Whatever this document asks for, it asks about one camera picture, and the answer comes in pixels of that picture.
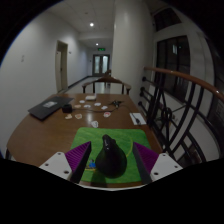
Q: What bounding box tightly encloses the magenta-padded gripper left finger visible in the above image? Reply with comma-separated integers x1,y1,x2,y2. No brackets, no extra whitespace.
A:
39,140,93,184

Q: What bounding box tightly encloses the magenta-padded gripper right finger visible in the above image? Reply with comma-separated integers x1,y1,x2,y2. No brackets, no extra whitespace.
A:
132,141,183,185

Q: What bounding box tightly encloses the black vertical computer mouse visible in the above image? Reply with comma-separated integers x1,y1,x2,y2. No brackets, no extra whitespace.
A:
95,134,128,179

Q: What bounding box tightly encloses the green mouse pad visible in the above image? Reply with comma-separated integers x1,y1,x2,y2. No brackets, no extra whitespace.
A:
70,126,152,184

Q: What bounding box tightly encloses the white paper sheet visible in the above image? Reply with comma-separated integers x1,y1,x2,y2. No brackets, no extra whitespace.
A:
129,112,147,126

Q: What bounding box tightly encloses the small black box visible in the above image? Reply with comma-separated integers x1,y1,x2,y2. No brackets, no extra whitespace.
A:
61,103,74,114

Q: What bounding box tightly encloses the black closed laptop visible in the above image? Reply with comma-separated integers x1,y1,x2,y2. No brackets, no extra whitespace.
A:
27,96,75,121

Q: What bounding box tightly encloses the black railing with wooden handrail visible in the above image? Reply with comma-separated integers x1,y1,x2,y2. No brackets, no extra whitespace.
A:
138,65,224,168

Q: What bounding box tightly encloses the wooden armchair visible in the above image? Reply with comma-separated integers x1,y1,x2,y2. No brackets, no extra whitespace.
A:
81,75,132,95

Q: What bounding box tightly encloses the wooden side door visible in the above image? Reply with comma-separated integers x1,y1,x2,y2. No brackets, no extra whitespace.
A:
54,40,69,94

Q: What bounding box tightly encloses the dark glass window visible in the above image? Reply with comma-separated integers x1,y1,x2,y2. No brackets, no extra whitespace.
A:
154,34,224,111

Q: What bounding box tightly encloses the glass double door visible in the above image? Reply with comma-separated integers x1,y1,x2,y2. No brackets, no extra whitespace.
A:
92,54,111,77

